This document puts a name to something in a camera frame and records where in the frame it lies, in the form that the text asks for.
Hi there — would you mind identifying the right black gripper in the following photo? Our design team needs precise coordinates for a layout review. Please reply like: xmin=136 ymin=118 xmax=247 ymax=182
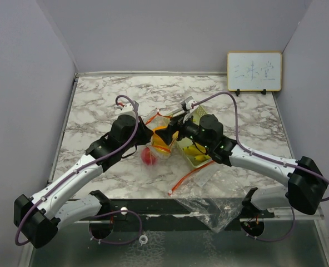
xmin=156 ymin=111 xmax=212 ymax=150

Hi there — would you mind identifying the orange yellow bell pepper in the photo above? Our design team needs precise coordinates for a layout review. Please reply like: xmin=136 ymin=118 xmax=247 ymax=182
xmin=151 ymin=125 xmax=178 ymax=155

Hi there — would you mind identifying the red apple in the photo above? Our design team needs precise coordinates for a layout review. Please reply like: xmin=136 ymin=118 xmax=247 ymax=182
xmin=141 ymin=147 xmax=157 ymax=166

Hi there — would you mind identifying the green plastic basket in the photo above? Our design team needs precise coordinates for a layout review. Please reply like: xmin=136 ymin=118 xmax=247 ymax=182
xmin=173 ymin=105 xmax=211 ymax=170

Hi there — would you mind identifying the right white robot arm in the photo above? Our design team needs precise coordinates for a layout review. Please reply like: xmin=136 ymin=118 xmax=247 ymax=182
xmin=155 ymin=115 xmax=327 ymax=217

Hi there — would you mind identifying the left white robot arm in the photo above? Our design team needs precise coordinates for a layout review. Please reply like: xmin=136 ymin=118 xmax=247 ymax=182
xmin=13 ymin=115 xmax=153 ymax=249

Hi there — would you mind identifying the yellow banana bunch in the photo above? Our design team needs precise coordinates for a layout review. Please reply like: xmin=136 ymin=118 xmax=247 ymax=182
xmin=182 ymin=143 xmax=211 ymax=162

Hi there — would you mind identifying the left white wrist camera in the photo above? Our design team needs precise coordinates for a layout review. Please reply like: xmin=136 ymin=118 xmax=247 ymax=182
xmin=117 ymin=101 xmax=139 ymax=117

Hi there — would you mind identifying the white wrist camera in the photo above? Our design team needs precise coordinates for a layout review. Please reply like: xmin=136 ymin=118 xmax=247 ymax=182
xmin=181 ymin=96 xmax=197 ymax=123
xmin=117 ymin=101 xmax=139 ymax=117

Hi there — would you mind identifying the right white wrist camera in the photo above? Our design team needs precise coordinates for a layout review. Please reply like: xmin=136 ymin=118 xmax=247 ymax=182
xmin=181 ymin=96 xmax=197 ymax=123

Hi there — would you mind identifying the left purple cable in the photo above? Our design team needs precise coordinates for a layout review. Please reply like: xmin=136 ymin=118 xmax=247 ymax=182
xmin=14 ymin=95 xmax=140 ymax=246

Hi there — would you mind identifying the purple cable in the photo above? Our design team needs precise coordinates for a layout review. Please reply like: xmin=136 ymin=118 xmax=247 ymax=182
xmin=191 ymin=92 xmax=329 ymax=242
xmin=14 ymin=95 xmax=140 ymax=246

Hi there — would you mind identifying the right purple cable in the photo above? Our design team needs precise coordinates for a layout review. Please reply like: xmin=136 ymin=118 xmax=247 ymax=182
xmin=191 ymin=92 xmax=329 ymax=242

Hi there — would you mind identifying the black mounting rail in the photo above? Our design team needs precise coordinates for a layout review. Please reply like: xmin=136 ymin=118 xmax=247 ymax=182
xmin=85 ymin=190 xmax=274 ymax=237

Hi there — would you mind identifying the small whiteboard wooden frame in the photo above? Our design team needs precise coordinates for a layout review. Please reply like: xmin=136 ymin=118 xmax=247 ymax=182
xmin=227 ymin=51 xmax=282 ymax=92

